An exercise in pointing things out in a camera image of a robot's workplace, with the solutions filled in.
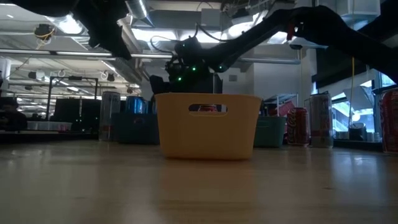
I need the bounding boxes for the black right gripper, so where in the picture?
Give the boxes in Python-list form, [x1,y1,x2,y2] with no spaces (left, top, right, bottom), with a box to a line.
[149,36,224,94]

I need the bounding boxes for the black equipment cabinets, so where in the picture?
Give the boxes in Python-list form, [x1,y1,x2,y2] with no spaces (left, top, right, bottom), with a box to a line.
[53,98,100,131]

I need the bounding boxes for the grey ceiling junction box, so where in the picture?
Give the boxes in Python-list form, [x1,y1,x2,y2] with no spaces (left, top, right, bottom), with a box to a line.
[200,8,222,28]

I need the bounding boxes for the black aluminium frame rail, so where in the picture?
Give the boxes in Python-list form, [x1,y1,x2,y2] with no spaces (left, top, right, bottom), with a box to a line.
[332,139,384,153]
[0,132,100,144]

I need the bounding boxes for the black ceiling camera yellow cable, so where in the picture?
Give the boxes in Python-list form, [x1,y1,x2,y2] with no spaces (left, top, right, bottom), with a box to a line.
[33,24,57,42]

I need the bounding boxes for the ceiling light panel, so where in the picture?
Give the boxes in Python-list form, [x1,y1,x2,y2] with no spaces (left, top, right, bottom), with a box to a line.
[130,27,224,44]

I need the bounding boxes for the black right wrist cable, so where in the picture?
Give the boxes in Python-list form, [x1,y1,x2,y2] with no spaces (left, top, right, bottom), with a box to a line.
[150,23,225,54]

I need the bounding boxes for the clear plastic storage tub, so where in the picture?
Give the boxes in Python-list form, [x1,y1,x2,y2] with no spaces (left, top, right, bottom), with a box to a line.
[27,121,73,131]

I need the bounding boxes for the person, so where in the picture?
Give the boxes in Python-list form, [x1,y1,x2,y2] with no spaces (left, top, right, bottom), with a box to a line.
[0,96,29,131]

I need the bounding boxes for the silver Celsius drink can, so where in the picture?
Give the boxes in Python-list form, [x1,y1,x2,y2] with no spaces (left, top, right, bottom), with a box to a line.
[310,92,335,149]
[98,91,121,142]

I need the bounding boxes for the yellow plastic bin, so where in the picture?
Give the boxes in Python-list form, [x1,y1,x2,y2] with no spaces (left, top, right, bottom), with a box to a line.
[154,92,262,161]

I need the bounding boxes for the dark cylindrical container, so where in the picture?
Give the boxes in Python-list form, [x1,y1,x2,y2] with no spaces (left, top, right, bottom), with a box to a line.
[348,123,368,142]

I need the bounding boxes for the silver ventilation duct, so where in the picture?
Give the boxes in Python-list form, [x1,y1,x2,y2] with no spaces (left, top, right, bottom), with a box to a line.
[46,0,155,85]

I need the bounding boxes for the black metal frame stand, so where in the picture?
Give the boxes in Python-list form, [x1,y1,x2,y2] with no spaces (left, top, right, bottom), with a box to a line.
[45,76,99,121]

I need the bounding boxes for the grey horizontal ceiling pipe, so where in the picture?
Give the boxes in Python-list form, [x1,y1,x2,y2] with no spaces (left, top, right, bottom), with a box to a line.
[0,49,302,65]

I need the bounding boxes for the teal plastic bin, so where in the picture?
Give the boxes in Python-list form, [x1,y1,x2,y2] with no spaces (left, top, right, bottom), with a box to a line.
[253,116,287,149]

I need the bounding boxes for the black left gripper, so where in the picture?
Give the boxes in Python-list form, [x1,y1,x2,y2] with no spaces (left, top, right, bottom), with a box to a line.
[73,0,133,62]

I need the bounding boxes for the blue-grey plastic bin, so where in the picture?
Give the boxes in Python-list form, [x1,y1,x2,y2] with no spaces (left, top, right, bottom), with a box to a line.
[112,112,160,146]

